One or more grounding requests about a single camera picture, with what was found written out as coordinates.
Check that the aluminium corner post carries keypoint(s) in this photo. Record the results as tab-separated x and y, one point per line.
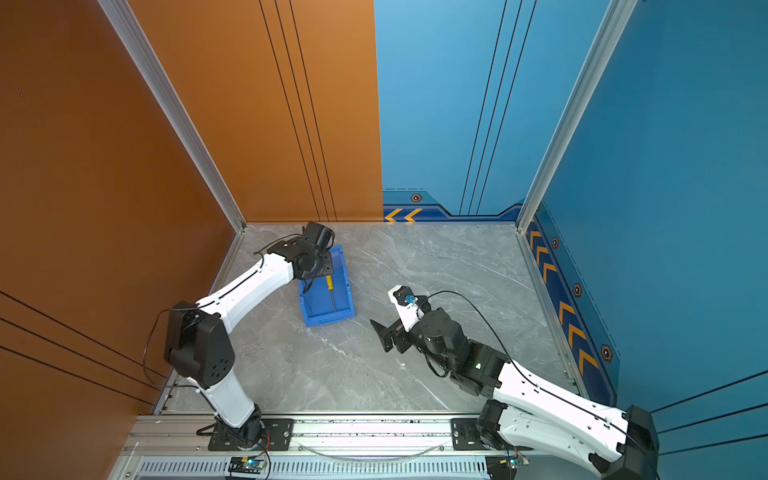
126	25
611	28

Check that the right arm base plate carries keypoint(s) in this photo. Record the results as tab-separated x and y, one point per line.
467	436

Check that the blue plastic bin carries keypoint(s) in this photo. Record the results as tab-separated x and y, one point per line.
315	306

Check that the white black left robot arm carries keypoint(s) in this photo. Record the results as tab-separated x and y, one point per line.
198	344

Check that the left green circuit board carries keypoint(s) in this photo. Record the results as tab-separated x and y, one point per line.
247	467

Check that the aluminium corner post left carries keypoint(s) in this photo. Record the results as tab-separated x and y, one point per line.
126	25

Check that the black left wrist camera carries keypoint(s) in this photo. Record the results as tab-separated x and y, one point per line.
318	237

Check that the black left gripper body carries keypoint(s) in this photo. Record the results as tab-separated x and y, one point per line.
324	266

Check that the yellow handled screwdriver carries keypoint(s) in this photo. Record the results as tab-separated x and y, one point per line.
330	289

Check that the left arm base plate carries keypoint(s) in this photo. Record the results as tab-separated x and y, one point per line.
271	434

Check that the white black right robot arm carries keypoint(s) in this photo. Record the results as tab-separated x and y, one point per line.
524	410

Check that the aluminium corner post right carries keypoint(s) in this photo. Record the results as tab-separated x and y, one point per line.
611	28

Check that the right green circuit board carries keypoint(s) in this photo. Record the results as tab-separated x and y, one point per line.
504	467

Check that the aluminium front rail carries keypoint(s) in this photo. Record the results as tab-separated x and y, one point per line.
387	445

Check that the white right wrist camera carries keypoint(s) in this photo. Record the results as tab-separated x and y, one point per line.
408	305

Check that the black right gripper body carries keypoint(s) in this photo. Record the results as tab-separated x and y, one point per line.
404	339

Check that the green circuit board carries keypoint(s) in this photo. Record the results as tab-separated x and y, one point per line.
247	467
504	467

